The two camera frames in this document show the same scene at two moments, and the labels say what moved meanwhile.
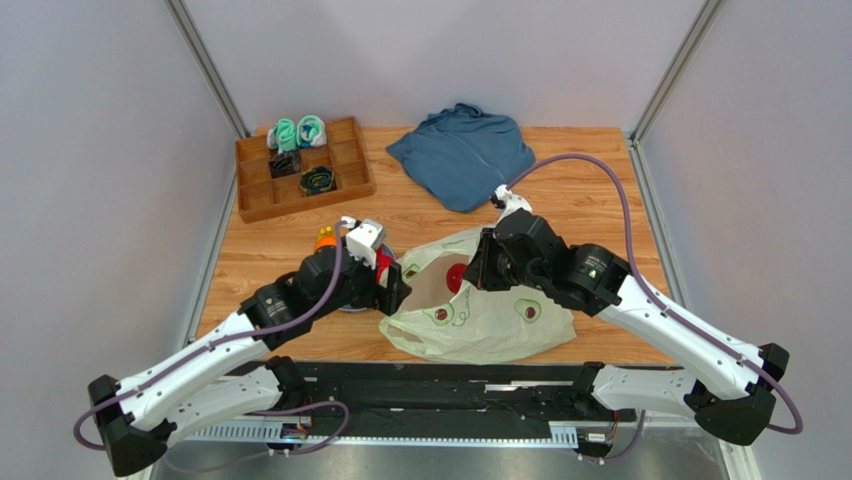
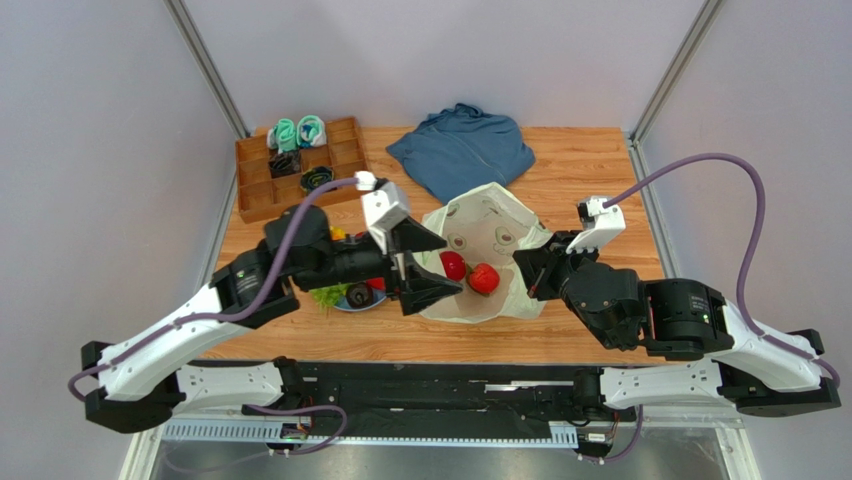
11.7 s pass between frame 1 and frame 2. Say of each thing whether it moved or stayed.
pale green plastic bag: moved
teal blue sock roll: stayed
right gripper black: moved
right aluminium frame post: stayed
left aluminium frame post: stayed
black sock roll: stayed
